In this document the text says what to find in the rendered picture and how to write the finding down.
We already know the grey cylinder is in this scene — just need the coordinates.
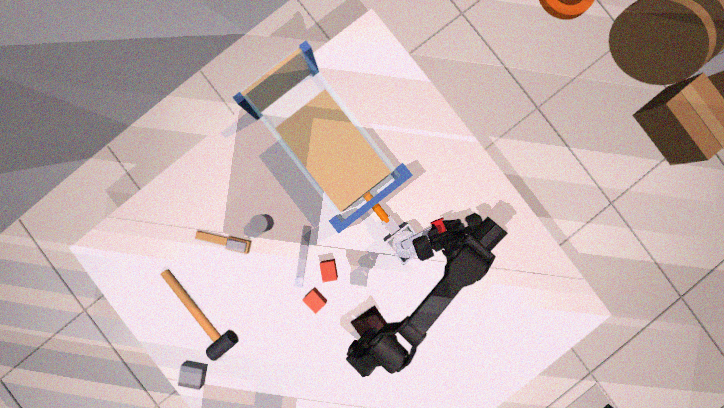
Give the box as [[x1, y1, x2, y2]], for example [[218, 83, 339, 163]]
[[250, 214, 274, 233]]

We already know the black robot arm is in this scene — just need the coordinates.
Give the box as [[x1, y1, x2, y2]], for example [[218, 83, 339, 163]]
[[346, 216, 508, 377]]

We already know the orange-red cube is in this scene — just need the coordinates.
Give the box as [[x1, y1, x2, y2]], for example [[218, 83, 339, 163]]
[[302, 287, 327, 313], [320, 259, 338, 282]]

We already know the wooden-handled mallet with black head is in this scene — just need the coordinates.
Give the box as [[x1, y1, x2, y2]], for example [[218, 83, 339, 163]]
[[161, 269, 239, 361]]

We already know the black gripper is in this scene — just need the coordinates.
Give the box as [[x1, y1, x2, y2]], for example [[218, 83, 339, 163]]
[[412, 213, 482, 261]]

